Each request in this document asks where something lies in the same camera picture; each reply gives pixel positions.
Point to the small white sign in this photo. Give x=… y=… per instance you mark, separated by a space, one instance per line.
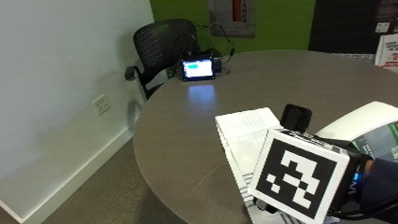
x=382 y=27

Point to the white wall outlet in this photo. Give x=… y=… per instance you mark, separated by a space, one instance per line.
x=101 y=105

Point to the black mesh office chair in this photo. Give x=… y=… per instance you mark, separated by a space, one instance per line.
x=162 y=37

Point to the white poster red print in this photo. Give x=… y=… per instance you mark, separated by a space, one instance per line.
x=387 y=51

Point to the grey wall cabinet red label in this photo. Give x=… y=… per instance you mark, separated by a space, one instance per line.
x=232 y=27

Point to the small black screen device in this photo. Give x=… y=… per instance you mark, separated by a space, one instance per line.
x=197 y=68

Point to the white cube of black markers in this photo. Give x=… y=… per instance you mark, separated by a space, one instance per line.
x=298 y=174

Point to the black wall panel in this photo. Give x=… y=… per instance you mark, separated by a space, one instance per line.
x=343 y=25

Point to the white curved packet green print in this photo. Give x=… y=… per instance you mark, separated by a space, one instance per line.
x=361 y=119

